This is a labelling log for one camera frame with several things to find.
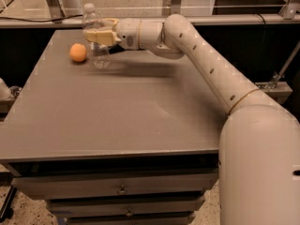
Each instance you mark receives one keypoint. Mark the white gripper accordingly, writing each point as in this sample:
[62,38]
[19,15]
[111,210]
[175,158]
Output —
[127,33]

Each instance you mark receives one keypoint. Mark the clear plastic water bottle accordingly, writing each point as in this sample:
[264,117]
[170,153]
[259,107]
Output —
[92,23]

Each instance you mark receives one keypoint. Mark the orange fruit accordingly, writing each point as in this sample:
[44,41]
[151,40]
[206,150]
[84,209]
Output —
[78,52]

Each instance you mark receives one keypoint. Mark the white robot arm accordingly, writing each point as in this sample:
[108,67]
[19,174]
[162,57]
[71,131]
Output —
[259,145]

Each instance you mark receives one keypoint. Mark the white object at left edge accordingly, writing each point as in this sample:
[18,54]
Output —
[4,90]

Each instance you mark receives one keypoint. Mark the grey drawer cabinet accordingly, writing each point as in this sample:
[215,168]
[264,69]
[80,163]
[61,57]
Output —
[143,113]

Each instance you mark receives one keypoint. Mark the top grey drawer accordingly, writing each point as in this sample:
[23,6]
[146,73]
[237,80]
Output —
[114,184]

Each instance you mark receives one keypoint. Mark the grey drawer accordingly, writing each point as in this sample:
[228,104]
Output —
[114,184]
[117,206]
[184,218]

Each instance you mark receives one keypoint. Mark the middle grey drawer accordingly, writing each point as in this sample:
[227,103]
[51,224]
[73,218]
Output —
[117,206]

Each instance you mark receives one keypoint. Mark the bottom grey drawer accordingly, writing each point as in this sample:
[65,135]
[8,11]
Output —
[184,218]

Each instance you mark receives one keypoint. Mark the metal frame rail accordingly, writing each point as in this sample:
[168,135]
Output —
[214,20]

